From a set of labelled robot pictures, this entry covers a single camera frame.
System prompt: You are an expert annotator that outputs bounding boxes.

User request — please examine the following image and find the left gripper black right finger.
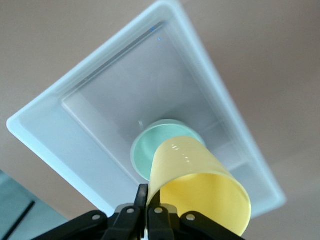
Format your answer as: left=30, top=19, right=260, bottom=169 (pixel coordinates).
left=147, top=191, right=247, bottom=240

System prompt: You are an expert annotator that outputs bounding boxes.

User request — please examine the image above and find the clear plastic bin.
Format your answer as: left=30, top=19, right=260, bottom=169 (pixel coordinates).
left=6, top=0, right=288, bottom=218

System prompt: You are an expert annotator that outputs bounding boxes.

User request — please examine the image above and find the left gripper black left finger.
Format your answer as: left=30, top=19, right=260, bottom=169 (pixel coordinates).
left=32, top=184, right=150, bottom=240

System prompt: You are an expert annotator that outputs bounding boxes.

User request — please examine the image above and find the yellow plastic cup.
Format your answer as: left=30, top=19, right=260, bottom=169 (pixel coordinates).
left=146, top=136, right=252, bottom=237

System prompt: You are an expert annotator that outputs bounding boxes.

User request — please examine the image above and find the green bowl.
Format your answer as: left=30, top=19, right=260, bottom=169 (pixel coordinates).
left=130, top=119, right=207, bottom=181

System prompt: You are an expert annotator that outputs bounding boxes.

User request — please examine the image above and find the brown table cover sheet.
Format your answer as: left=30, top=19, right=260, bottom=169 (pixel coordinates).
left=0, top=0, right=320, bottom=240

